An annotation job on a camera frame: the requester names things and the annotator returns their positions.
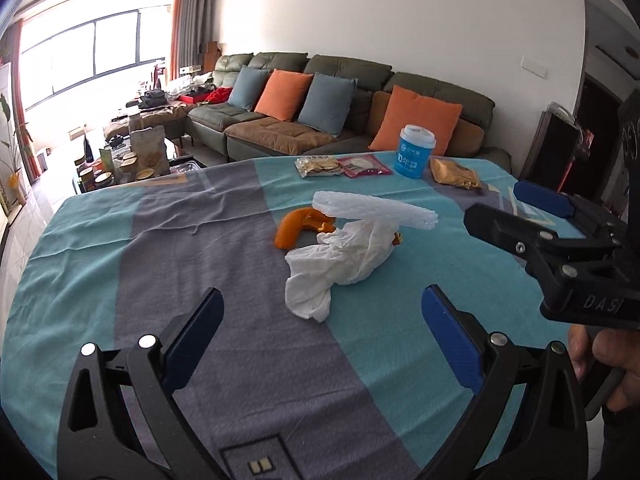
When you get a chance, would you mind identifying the white tissue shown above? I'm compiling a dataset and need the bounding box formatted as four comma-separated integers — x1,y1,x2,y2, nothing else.
285,218,401,322

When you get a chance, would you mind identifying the brown back cushion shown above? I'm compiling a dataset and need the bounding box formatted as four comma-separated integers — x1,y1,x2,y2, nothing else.
371,91,485,153

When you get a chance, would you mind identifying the orange peel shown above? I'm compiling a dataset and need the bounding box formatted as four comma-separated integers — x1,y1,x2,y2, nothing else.
274,208,337,250

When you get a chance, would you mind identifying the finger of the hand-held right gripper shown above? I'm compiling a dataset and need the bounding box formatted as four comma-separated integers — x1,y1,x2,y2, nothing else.
513,180,626,243
463,203,621,306

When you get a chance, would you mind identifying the person's dark clothing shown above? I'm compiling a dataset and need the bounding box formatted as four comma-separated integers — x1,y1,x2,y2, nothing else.
597,402,640,480

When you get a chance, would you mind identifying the tall leafy plant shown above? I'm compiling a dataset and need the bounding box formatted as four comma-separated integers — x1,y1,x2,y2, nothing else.
0,92,33,206

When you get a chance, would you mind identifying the small blue cushion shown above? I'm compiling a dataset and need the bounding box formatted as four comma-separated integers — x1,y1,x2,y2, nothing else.
227,65,272,112

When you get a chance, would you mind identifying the cluttered coffee table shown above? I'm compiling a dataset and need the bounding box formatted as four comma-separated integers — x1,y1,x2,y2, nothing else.
72,137,206,196

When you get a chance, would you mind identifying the large blue cushion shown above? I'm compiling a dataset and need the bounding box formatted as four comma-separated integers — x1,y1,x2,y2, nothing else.
297,72,359,137

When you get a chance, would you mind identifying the brown leaning board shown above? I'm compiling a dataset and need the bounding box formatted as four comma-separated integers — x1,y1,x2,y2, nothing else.
520,102,586,196

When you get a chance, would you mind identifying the red snack packet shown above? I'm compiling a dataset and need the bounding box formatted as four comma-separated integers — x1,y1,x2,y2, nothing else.
337,155,393,178

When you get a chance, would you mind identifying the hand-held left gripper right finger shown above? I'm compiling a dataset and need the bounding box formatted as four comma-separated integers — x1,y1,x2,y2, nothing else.
421,284,588,480

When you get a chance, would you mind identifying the large orange cushion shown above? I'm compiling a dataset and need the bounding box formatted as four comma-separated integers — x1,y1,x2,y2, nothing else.
369,85,463,157

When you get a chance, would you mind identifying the large window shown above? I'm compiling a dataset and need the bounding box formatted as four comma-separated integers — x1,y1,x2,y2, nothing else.
20,5,173,111

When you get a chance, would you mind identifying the blue cup with white lid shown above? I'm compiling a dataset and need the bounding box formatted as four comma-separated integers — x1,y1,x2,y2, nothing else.
394,125,436,179

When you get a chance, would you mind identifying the brown seat pad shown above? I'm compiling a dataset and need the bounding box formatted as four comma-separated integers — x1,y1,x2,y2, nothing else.
224,117,346,145

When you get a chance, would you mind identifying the long white foam net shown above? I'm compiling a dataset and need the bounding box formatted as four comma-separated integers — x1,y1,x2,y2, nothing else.
312,190,441,233

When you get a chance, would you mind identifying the person's right hand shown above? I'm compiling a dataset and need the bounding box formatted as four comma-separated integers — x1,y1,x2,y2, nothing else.
568,324,640,413

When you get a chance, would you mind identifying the white wall switch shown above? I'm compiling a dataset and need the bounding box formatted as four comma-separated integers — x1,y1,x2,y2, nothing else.
520,57,550,78

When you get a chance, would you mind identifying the dark wooden door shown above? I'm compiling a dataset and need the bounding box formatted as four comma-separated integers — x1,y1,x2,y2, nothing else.
570,72,626,201

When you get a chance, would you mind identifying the flat gold snack packet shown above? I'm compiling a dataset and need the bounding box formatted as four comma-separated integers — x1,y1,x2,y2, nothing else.
430,157,485,191

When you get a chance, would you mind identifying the pile of clothes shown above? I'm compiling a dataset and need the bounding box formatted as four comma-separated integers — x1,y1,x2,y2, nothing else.
125,72,216,111

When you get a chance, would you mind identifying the teal and grey printed tablecloth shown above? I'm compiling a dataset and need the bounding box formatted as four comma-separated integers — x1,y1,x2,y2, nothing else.
0,152,626,480

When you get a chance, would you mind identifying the dark green sofa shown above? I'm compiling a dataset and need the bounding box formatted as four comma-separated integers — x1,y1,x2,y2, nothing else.
105,52,513,176

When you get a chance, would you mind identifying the wooden shelf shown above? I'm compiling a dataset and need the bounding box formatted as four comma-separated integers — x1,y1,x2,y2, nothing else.
197,41,226,73

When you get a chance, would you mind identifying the brown paper bag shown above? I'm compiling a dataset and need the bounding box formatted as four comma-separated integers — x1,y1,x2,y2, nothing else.
129,126,168,178

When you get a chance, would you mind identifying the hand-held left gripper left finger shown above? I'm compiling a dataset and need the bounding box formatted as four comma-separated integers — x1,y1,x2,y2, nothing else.
57,287,226,480

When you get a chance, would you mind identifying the small orange cushion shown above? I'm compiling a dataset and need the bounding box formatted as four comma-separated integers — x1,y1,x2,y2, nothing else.
254,69,315,122

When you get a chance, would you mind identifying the clear cracker packet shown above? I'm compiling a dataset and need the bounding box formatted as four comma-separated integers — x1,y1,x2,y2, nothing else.
295,156,342,178

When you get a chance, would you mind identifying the orange and grey curtain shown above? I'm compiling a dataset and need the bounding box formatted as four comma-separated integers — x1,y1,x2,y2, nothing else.
170,0,221,68
0,20,41,183

